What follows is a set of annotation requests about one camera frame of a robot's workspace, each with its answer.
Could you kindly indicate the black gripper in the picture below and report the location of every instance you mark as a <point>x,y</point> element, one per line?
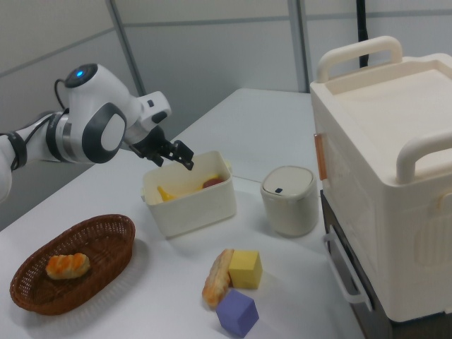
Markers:
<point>150,141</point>

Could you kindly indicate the red apple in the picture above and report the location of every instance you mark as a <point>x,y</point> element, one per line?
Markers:
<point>213,182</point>

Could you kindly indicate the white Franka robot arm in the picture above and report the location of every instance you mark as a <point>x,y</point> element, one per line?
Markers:
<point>99,127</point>

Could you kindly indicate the cream plastic open container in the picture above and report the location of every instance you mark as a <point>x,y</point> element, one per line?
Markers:
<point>192,212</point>

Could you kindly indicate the yellow banana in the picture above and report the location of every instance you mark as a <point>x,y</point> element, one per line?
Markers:
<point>166,194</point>

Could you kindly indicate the small lidded cream bin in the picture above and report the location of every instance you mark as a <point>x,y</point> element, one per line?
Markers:
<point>289,201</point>

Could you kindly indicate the long flaky pastry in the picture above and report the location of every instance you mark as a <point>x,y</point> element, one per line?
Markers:
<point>217,279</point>

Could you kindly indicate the yellow foam cube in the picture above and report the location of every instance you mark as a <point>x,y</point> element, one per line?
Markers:
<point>245,270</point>

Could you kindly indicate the small glazed bread roll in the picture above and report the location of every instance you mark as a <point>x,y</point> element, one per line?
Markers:
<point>68,265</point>

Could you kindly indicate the brown wicker basket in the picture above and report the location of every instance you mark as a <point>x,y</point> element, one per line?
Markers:
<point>70,282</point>

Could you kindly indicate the purple foam cube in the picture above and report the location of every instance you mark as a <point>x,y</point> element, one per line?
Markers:
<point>236,314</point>

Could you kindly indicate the black vertical pole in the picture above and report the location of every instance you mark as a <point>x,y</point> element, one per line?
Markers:
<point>362,31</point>

